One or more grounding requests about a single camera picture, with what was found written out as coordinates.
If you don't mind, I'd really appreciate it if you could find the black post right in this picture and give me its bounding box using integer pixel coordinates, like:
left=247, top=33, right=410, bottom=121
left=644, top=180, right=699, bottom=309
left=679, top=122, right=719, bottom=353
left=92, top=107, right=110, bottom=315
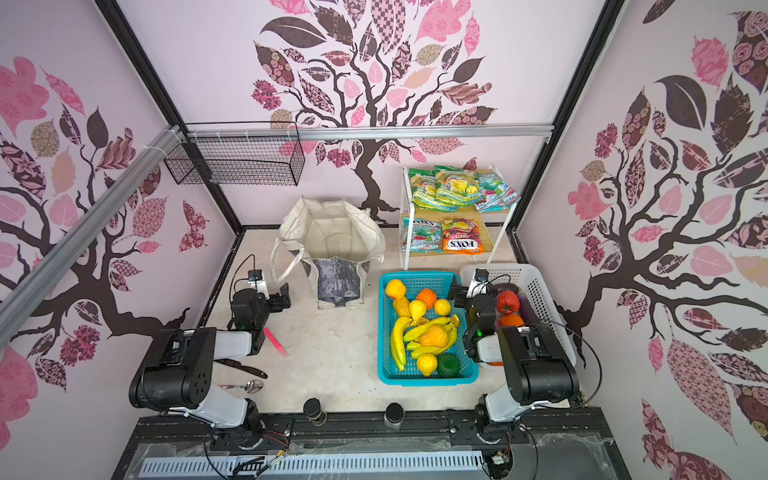
left=383, top=402, right=405, bottom=430

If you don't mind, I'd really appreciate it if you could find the black post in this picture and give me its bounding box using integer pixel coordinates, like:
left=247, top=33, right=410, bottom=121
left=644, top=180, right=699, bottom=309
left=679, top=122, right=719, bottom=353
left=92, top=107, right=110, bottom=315
left=383, top=402, right=405, bottom=430
left=303, top=398, right=327, bottom=426

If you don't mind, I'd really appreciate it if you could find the yellow red apple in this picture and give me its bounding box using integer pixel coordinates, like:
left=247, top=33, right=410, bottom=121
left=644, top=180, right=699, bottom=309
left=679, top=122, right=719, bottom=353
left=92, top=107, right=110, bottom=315
left=385, top=279, right=407, bottom=300

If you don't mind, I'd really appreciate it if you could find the orange fruit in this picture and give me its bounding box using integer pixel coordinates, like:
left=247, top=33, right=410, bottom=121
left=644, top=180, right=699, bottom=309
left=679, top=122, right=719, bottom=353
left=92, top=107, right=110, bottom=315
left=416, top=288, right=438, bottom=310

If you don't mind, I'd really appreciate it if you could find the orange yellow mango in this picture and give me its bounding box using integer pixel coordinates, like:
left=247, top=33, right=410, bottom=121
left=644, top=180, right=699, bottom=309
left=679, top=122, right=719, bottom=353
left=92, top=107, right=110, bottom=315
left=418, top=325, right=449, bottom=349

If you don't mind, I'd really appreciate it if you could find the black wire basket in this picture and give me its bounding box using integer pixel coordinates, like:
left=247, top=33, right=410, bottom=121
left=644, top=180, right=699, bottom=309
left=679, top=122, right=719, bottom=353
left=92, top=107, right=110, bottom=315
left=164, top=120, right=305, bottom=187

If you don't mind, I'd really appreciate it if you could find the black post left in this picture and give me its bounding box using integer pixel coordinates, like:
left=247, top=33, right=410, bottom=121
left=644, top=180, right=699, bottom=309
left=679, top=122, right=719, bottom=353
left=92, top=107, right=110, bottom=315
left=303, top=398, right=327, bottom=426

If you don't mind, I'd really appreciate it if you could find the metal spoon pink handle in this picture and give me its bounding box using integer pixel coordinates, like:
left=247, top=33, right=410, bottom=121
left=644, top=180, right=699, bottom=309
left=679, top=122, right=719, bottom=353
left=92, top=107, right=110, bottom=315
left=219, top=379, right=264, bottom=395

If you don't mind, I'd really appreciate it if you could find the orange persimmon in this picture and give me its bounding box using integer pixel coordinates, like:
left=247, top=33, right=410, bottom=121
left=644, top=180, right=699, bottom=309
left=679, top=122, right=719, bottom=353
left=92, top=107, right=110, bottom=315
left=498, top=314, right=525, bottom=327

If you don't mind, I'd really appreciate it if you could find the green yellow snack bag middle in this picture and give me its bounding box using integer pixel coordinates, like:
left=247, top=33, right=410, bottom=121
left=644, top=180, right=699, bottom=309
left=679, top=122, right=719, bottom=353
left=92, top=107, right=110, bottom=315
left=434, top=166, right=484, bottom=207

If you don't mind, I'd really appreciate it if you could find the pink marker pen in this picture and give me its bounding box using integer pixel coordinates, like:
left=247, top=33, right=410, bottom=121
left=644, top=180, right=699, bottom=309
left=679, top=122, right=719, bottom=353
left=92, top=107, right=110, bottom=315
left=263, top=327, right=288, bottom=358

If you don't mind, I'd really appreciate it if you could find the yellow green banana bunch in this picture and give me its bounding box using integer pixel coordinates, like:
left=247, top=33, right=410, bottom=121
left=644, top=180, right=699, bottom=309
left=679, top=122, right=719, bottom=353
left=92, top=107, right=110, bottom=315
left=403, top=315, right=461, bottom=359

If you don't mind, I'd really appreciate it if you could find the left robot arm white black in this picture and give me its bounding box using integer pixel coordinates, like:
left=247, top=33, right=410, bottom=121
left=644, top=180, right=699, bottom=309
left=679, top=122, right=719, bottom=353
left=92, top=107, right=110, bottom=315
left=129, top=284, right=291, bottom=436

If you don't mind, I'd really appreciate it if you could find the yellow lemon front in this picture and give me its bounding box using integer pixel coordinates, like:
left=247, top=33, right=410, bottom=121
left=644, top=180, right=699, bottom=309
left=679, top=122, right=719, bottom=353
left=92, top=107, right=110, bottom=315
left=417, top=353, right=438, bottom=377

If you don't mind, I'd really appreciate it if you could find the white vented cable duct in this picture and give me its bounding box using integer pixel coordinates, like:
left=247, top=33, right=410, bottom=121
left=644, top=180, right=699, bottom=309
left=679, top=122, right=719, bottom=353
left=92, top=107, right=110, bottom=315
left=132, top=451, right=484, bottom=479

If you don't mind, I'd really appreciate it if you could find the white plastic basket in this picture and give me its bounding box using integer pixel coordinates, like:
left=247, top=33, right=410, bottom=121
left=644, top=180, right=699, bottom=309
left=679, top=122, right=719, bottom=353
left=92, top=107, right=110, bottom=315
left=460, top=263, right=577, bottom=366

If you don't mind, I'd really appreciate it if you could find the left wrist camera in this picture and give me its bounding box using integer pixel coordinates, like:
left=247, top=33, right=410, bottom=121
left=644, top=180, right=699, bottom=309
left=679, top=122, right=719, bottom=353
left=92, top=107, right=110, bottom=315
left=248, top=269, right=269, bottom=298

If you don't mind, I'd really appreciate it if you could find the single yellow banana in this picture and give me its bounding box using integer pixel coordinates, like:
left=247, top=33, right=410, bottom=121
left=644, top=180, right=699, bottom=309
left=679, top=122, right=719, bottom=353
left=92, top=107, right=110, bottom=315
left=390, top=317, right=412, bottom=372

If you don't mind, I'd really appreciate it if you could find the teal plastic basket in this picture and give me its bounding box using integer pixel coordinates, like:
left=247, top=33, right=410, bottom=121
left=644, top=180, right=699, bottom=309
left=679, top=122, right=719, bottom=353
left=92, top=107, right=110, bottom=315
left=378, top=271, right=478, bottom=387

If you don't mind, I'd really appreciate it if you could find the teal candy bag lower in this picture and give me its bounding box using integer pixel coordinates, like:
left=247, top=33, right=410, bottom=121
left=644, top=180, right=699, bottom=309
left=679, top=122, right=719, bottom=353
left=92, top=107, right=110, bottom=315
left=402, top=217, right=442, bottom=253

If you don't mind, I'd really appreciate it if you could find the cream canvas grocery bag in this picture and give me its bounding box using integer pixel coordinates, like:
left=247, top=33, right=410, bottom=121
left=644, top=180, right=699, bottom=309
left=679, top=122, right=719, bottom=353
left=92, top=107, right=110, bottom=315
left=270, top=197, right=386, bottom=309

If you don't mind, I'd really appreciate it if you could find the green bell pepper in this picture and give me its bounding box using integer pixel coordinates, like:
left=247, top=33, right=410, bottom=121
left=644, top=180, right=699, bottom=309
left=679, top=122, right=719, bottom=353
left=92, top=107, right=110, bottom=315
left=437, top=353, right=461, bottom=378

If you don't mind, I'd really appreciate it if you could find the orange Fox's candy bag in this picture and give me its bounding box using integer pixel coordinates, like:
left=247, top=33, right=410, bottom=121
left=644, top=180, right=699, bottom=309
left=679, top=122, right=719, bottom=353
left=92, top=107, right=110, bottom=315
left=441, top=218, right=485, bottom=255

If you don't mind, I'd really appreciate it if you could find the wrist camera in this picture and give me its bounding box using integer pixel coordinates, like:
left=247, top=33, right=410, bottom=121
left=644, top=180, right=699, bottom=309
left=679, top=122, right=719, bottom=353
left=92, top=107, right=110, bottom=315
left=468, top=268, right=489, bottom=298
left=248, top=269, right=269, bottom=298

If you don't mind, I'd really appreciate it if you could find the teal snack bag right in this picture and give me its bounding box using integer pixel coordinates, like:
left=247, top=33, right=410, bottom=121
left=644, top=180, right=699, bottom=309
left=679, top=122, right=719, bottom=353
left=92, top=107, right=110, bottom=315
left=475, top=172, right=519, bottom=213

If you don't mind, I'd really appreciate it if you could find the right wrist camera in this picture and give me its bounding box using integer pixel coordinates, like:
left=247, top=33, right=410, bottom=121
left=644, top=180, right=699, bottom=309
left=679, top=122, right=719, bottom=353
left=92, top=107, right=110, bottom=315
left=468, top=268, right=489, bottom=298

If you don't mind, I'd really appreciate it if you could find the aluminium frame rail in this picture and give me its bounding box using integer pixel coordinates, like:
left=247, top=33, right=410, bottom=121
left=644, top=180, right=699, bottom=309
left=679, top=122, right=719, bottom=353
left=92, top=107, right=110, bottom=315
left=1, top=123, right=554, bottom=345

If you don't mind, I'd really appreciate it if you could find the wrinkled yellow fruit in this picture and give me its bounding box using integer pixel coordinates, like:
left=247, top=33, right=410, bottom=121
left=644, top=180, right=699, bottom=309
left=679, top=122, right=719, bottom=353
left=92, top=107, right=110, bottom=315
left=393, top=297, right=411, bottom=318

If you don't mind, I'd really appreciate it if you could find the green yellow snack bag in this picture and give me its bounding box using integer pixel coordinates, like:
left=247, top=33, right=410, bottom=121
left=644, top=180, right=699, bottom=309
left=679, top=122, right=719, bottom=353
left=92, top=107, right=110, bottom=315
left=407, top=168, right=457, bottom=212
left=434, top=166, right=484, bottom=207

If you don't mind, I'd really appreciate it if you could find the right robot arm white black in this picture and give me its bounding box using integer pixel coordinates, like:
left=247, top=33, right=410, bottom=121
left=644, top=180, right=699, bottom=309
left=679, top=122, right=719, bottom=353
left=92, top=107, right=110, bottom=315
left=448, top=282, right=580, bottom=423

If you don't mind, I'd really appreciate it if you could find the small yellow lemon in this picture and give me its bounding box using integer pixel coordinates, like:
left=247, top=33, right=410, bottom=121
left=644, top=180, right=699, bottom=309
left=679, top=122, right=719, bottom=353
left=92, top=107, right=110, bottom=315
left=433, top=299, right=452, bottom=317

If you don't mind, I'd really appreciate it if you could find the white wooden shelf rack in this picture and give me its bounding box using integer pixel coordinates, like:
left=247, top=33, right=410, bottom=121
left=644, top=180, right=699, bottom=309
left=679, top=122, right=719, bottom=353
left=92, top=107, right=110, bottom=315
left=399, top=167, right=520, bottom=270

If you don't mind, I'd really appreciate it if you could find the green yellow snack bag left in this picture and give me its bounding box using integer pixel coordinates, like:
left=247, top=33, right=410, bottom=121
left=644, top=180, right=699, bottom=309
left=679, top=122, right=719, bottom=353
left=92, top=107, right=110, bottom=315
left=407, top=168, right=457, bottom=212

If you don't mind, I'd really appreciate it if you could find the red tomato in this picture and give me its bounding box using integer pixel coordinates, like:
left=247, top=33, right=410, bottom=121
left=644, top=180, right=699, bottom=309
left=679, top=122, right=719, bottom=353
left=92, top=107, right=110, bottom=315
left=496, top=290, right=520, bottom=316

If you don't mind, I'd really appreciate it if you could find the black handled knife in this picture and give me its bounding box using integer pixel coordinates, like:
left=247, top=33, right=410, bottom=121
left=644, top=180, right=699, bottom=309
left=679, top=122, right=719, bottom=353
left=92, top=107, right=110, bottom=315
left=216, top=358, right=269, bottom=379

